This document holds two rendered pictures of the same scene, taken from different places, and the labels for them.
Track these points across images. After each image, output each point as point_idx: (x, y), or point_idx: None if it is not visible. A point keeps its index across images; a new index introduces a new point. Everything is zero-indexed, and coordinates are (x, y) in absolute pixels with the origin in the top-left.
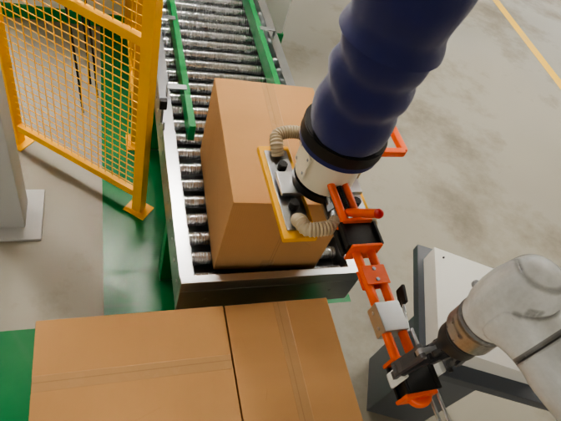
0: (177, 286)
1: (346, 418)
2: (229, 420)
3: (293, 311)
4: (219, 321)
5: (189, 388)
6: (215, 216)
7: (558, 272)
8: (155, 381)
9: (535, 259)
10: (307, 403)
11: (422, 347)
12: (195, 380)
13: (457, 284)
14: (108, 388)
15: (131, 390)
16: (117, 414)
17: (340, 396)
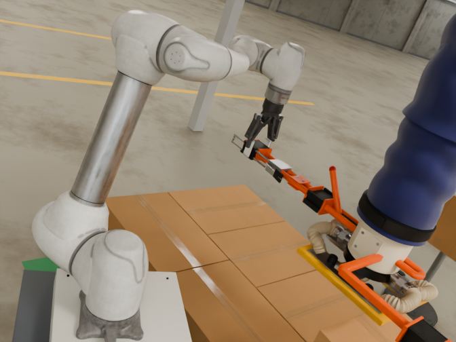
0: None
1: (191, 298)
2: (264, 287)
3: None
4: (311, 341)
5: (296, 298)
6: None
7: (292, 43)
8: (315, 299)
9: (301, 47)
10: (222, 302)
11: (281, 115)
12: (296, 303)
13: (161, 330)
14: (332, 292)
15: (321, 293)
16: (317, 282)
17: (201, 310)
